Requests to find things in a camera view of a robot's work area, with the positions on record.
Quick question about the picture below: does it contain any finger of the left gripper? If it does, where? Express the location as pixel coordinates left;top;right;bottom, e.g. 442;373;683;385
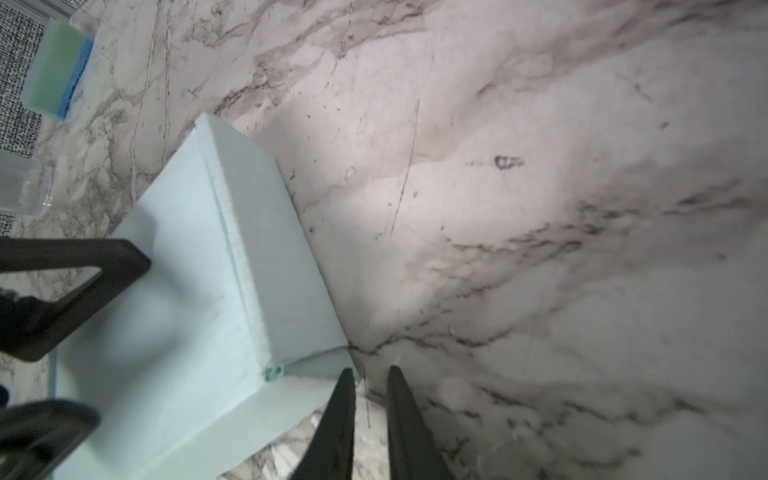
1;239;151;362
1;399;101;480

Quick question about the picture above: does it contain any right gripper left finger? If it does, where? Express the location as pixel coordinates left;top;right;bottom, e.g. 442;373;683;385
290;368;356;480

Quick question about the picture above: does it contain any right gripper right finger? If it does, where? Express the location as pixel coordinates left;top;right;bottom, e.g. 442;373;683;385
386;366;454;480

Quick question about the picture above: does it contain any light blue paper box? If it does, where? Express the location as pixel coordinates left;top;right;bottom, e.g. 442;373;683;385
54;114;352;479

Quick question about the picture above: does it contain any teal sponge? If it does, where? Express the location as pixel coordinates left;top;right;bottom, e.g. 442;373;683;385
21;19;94;120

